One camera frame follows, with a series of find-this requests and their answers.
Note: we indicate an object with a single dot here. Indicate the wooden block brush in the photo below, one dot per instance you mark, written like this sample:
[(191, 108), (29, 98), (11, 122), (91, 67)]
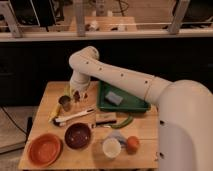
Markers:
[(104, 119)]

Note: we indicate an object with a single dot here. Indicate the metal cup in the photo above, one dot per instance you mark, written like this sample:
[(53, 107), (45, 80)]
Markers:
[(65, 102)]

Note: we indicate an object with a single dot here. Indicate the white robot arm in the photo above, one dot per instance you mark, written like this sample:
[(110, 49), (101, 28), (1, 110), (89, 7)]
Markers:
[(185, 109)]

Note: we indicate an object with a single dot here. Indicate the green tray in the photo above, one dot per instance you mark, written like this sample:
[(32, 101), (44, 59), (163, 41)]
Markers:
[(129, 103)]

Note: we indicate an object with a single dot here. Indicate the dark purple grapes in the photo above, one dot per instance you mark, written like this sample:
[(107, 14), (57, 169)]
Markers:
[(76, 96)]

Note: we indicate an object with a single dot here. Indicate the white cup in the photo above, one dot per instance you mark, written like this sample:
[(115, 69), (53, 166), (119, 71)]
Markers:
[(111, 148)]

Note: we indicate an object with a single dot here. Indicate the white brush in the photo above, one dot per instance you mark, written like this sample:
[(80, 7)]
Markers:
[(59, 121)]

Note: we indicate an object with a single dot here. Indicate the orange fruit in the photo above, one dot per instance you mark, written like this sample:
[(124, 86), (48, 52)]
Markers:
[(132, 144)]

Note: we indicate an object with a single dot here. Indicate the blue-grey sponge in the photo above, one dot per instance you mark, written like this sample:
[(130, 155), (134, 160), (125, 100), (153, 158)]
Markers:
[(113, 98)]

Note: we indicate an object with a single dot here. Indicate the dark maroon bowl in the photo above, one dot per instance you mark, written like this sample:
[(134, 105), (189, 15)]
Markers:
[(78, 136)]

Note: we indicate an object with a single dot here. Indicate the orange-red bowl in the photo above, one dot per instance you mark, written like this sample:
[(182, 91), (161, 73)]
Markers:
[(44, 150)]

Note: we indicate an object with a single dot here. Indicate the wooden table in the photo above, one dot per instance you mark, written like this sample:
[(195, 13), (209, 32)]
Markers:
[(144, 126)]

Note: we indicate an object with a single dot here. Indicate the light blue cloth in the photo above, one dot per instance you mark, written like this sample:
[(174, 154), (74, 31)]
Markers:
[(117, 135)]

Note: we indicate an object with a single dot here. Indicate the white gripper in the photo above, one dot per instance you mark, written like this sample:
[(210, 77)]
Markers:
[(79, 82)]

